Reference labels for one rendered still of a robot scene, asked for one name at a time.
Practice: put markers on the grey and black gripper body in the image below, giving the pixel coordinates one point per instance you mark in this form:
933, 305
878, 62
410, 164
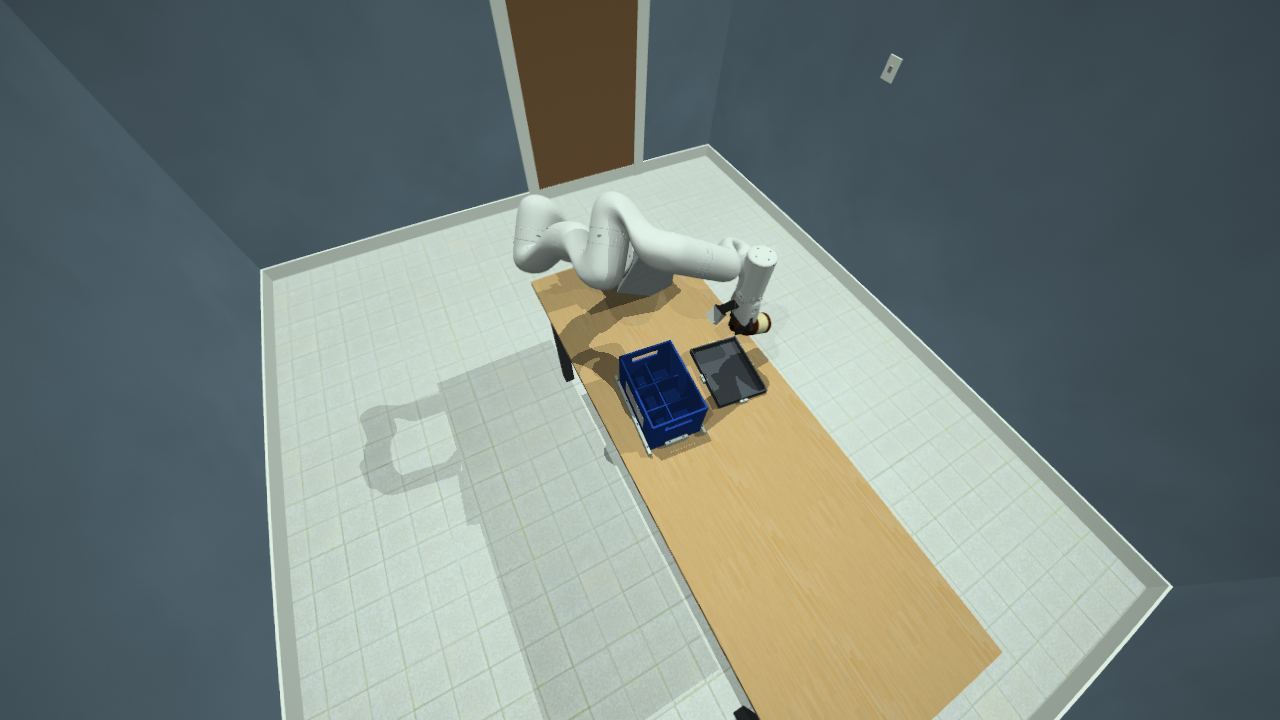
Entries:
743, 313

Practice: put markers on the brown glass bottle with beige label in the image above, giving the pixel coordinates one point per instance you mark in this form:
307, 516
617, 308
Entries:
762, 325

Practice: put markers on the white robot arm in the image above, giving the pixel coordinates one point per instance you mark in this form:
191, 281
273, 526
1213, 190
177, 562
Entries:
543, 237

